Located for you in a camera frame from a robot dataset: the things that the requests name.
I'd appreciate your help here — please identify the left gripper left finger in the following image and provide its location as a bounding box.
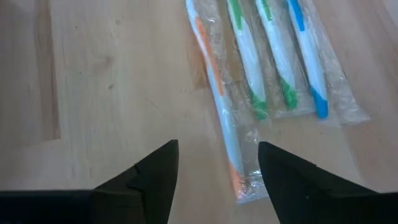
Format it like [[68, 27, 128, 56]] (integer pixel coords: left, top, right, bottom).
[[0, 139, 180, 224]]

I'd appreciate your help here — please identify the green white toothbrush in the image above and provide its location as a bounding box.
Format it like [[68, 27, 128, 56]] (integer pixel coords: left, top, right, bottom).
[[225, 0, 274, 121], [253, 0, 317, 119]]

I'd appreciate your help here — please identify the blue white toothbrush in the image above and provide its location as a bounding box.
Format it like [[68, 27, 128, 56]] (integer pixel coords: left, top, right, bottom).
[[284, 0, 371, 127]]

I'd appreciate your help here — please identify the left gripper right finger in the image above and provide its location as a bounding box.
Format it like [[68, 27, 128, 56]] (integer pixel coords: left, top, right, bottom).
[[257, 141, 398, 224]]

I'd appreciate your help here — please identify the orange white toothbrush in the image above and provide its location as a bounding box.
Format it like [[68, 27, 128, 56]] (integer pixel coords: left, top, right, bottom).
[[185, 0, 270, 205]]

